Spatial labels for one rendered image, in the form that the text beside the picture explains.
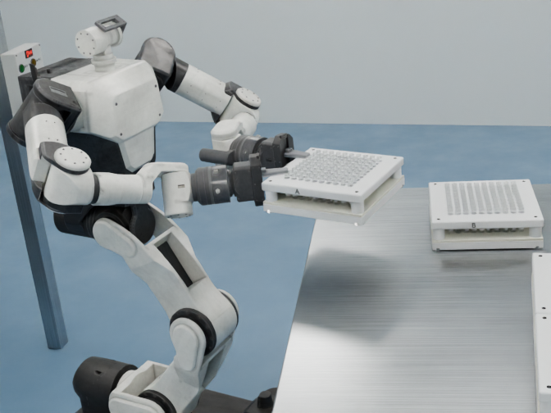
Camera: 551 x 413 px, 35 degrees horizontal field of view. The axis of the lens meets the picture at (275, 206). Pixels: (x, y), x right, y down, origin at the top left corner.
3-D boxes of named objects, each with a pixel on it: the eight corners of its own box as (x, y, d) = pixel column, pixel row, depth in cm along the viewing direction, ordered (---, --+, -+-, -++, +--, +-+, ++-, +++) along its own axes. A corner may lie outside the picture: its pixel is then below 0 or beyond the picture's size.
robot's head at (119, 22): (81, 43, 222) (90, 18, 217) (103, 35, 229) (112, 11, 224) (99, 57, 221) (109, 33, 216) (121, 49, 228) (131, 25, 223)
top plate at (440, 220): (529, 186, 218) (529, 178, 218) (544, 227, 196) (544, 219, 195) (428, 189, 222) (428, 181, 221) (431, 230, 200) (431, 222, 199)
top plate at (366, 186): (404, 164, 207) (403, 156, 206) (361, 204, 188) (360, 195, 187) (311, 154, 219) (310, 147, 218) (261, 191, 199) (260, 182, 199)
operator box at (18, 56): (53, 112, 326) (40, 42, 316) (29, 126, 311) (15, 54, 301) (38, 112, 328) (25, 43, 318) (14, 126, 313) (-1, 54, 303)
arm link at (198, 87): (239, 125, 260) (171, 90, 254) (261, 90, 255) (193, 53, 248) (239, 143, 250) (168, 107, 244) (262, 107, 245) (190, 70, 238)
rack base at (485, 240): (529, 205, 220) (529, 196, 219) (543, 247, 198) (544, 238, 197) (429, 207, 224) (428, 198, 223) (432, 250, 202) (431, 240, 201)
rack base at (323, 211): (404, 184, 209) (404, 174, 208) (362, 225, 190) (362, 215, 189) (312, 173, 221) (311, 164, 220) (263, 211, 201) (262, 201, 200)
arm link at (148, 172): (193, 162, 204) (140, 161, 196) (197, 200, 202) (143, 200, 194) (179, 169, 209) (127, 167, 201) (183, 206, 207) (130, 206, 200)
